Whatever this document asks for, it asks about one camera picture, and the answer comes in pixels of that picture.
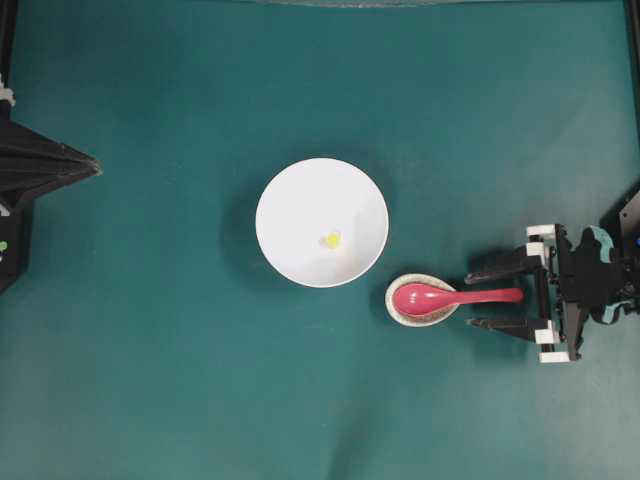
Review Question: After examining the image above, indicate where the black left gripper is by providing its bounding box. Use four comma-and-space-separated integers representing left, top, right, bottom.
0, 87, 101, 294

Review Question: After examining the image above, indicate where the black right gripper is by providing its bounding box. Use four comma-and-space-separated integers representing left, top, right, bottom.
464, 224, 570, 363

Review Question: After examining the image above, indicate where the pink plastic spoon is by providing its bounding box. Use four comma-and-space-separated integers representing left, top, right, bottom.
419, 286, 524, 309

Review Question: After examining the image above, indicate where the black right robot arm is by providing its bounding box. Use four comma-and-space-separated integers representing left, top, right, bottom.
465, 224, 639, 364

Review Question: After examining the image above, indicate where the speckled egg-shaped spoon rest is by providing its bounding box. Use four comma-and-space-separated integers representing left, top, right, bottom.
385, 273, 458, 327

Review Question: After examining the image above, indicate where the yellow hexagonal prism block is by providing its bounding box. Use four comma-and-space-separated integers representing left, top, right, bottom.
323, 232, 341, 249

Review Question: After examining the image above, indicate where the white round bowl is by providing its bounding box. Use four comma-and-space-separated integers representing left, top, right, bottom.
255, 158, 390, 288

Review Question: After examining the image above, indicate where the black aluminium frame rail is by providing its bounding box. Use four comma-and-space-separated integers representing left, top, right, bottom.
0, 0, 18, 87

